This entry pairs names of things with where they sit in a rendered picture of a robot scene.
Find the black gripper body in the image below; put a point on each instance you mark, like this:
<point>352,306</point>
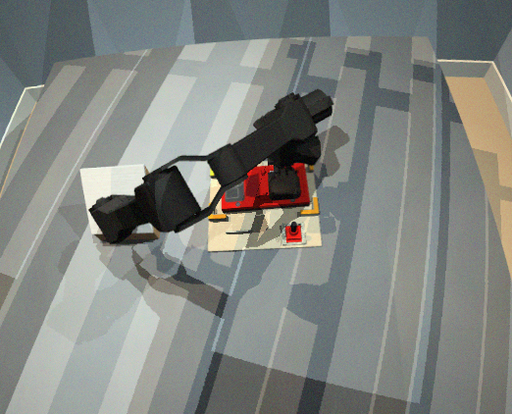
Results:
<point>286,184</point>

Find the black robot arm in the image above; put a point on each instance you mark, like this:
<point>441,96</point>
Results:
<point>165,200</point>

